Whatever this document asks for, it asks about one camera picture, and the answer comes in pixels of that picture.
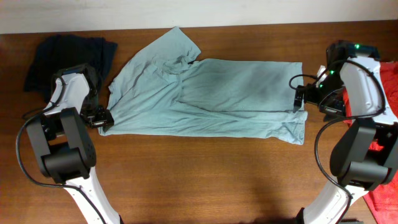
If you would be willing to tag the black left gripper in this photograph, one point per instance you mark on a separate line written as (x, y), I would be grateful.
(103, 119)

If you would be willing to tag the red t-shirt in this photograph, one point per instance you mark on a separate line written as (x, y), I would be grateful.
(366, 156)

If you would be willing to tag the light blue t-shirt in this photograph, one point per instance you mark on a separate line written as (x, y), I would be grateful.
(166, 90)

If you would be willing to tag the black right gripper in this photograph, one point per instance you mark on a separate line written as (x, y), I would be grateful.
(337, 109)

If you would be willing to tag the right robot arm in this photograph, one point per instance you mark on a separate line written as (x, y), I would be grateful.
(333, 201)

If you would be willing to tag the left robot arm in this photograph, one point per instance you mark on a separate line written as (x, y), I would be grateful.
(62, 146)

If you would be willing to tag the folded dark navy garment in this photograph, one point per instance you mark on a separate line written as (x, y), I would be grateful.
(64, 51)

